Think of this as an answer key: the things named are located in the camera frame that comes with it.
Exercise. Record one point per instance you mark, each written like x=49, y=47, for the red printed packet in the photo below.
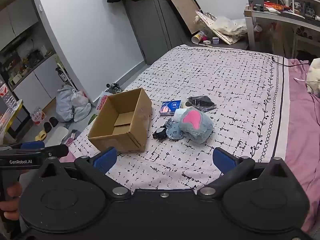
x=101, y=101

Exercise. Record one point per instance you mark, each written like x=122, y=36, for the blue plush toy pink patch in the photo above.
x=197, y=132

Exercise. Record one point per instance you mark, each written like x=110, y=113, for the black slipper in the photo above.
x=53, y=121
x=47, y=126

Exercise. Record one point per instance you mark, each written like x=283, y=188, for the white plush toy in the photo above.
x=315, y=75

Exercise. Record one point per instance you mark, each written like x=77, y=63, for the denim blue frilled cloth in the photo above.
x=175, y=131

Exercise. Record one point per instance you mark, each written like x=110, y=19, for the brown picture frame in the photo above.
x=182, y=5

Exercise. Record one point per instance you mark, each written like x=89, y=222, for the grey plastic bag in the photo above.
x=63, y=102

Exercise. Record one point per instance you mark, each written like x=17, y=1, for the blue tissue pack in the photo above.
x=170, y=107

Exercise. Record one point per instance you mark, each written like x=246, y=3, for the grey door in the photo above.
x=150, y=30

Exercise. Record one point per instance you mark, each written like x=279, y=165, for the red flat box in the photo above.
x=275, y=6

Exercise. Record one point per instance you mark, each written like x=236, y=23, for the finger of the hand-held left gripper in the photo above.
x=32, y=145
x=56, y=150

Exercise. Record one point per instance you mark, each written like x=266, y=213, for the small white box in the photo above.
x=206, y=41

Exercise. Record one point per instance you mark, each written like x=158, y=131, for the clear plastic bag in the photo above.
x=227, y=27

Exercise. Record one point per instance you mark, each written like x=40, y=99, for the white insole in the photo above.
x=58, y=135

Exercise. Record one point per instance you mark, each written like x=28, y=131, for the white plastic bag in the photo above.
x=82, y=107

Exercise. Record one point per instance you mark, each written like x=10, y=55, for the yellow-label can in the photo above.
x=198, y=37

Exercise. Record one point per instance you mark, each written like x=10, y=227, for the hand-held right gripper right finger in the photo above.
x=221, y=158

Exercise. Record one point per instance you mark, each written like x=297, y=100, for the yellow-edged round table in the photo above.
x=15, y=110

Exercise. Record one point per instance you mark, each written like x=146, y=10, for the dark shoes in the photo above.
x=113, y=88

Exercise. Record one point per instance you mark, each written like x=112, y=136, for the brown cardboard box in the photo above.
x=135, y=120

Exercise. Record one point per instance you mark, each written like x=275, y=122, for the person's left hand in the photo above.
x=13, y=192

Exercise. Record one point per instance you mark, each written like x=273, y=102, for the black plastic-wrapped item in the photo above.
x=200, y=101

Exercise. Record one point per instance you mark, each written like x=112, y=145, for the yellow slipper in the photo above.
x=41, y=136

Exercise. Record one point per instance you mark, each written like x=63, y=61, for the small blue box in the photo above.
x=215, y=40

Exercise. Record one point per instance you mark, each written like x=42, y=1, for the white tissue pack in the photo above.
x=178, y=115

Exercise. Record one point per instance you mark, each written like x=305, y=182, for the grey cabinet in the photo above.
x=37, y=80

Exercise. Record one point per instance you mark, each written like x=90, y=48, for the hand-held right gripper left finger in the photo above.
x=106, y=158

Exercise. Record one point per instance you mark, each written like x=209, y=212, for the white desk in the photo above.
x=250, y=30

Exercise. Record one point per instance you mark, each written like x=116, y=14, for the white black-patterned bed sheet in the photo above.
x=225, y=80

